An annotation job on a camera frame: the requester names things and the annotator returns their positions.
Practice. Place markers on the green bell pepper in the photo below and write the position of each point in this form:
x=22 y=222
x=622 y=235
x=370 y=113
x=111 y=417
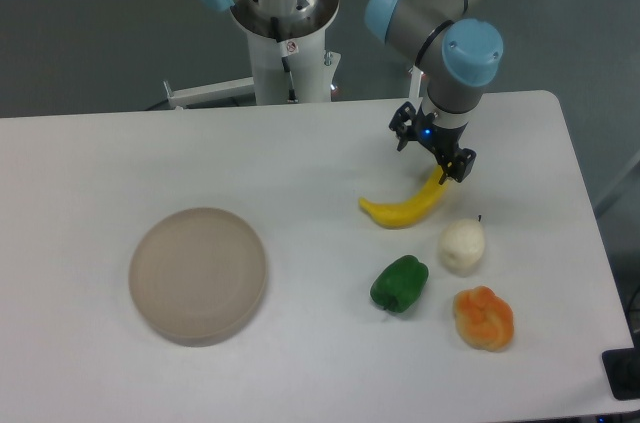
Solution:
x=400 y=284

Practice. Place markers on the beige round plate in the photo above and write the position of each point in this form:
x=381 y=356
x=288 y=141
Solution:
x=198 y=276

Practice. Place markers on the white right support bracket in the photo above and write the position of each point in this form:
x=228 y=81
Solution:
x=417 y=79

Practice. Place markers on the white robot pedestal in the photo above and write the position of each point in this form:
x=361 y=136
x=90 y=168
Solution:
x=287 y=49

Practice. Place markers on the orange knotted bread roll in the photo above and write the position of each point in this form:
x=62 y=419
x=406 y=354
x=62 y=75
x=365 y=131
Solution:
x=483 y=320

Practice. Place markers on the yellow banana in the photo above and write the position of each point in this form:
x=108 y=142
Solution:
x=411 y=211

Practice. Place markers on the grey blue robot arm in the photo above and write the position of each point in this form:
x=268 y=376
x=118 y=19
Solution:
x=460 y=57

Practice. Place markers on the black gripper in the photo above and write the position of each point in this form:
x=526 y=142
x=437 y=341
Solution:
x=443 y=142

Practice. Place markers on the black device at table edge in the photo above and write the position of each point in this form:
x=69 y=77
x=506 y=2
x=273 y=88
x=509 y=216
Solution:
x=622 y=371

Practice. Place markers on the white left support bracket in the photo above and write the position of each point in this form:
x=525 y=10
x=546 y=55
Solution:
x=208 y=93

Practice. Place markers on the white pear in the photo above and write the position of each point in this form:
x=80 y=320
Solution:
x=461 y=246

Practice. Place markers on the white support bracket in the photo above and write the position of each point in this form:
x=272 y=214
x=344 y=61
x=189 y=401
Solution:
x=417 y=79
x=208 y=93

